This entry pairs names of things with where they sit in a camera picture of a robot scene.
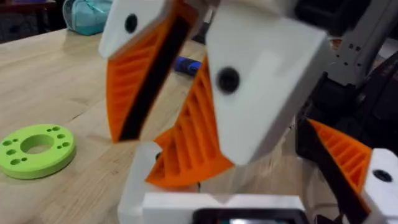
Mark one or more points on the white orange left gripper right finger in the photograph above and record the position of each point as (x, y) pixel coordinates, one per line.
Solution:
(377, 186)

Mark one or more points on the finger of the white orange right gripper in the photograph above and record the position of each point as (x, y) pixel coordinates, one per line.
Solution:
(130, 77)
(267, 93)

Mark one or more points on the teal soft bag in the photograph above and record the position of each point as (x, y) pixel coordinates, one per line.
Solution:
(87, 15)

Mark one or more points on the blue electric screwdriver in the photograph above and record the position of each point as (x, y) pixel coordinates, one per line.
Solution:
(187, 66)

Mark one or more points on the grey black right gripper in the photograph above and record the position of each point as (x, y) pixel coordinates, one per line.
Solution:
(360, 46)

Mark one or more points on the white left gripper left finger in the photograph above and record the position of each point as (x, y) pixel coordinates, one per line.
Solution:
(132, 193)

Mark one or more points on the green disc with holes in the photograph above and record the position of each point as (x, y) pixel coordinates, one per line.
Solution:
(37, 152)

